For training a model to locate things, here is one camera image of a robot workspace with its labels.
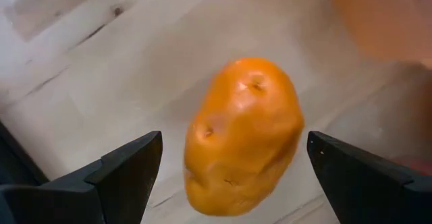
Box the orange potato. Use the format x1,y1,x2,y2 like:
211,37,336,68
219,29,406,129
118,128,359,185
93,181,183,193
183,57,305,217

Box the orange plastic bin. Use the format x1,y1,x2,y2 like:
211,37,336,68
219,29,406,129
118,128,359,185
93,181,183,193
320,0,432,63

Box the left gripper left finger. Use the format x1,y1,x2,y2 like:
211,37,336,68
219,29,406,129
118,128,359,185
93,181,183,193
0,130,163,224

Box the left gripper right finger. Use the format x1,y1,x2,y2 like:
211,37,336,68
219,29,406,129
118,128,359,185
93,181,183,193
306,131,432,224

